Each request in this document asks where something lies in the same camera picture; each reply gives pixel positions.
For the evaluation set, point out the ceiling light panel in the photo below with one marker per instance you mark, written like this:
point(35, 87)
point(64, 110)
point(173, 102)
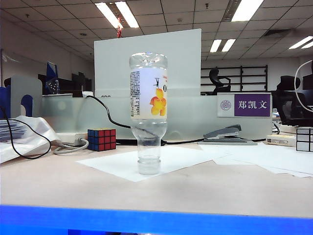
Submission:
point(222, 45)
point(247, 9)
point(117, 14)
point(302, 42)

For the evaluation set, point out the white power strip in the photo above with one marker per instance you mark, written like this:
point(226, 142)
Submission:
point(69, 137)

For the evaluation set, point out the stack of printed papers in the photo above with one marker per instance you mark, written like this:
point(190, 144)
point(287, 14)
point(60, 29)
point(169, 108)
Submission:
point(11, 131)

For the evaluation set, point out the white partition board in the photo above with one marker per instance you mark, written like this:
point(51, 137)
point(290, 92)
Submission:
point(112, 66)

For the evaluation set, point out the grey metal bookend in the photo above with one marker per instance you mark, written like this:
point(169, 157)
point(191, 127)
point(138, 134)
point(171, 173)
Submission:
point(27, 84)

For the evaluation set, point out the small cream cardboard box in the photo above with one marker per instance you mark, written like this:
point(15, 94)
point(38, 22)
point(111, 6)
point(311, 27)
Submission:
point(281, 140)

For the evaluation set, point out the frosted glass desk divider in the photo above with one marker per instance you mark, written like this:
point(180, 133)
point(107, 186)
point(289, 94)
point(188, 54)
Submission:
point(190, 112)

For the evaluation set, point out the white paper sheet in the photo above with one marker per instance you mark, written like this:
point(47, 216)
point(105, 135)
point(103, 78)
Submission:
point(117, 162)
point(269, 156)

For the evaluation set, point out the clear plastic bottle yellow label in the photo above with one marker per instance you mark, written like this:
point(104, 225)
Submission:
point(148, 98)

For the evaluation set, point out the purple white name plate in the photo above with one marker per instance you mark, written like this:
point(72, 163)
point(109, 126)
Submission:
point(252, 104)

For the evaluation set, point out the grey stapler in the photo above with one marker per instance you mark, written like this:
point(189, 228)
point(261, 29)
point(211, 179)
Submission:
point(223, 132)

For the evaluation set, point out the blue paper bag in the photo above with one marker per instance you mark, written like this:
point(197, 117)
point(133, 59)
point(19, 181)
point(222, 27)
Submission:
point(51, 78)

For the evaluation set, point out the black metal shelf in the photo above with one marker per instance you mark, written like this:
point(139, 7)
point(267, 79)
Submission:
point(249, 78)

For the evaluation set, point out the coloured Rubik's cube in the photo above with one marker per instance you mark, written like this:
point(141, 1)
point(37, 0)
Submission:
point(100, 140)

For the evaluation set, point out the blue metal bookend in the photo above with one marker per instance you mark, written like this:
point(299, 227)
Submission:
point(3, 100)

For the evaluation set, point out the red hanging ornament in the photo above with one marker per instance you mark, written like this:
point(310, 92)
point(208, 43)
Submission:
point(119, 31)

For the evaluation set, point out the black mesh office chair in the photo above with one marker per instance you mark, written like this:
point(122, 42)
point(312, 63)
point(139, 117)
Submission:
point(288, 105)

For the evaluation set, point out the white plastic bag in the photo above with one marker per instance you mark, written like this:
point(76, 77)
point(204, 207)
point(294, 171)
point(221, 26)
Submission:
point(36, 132)

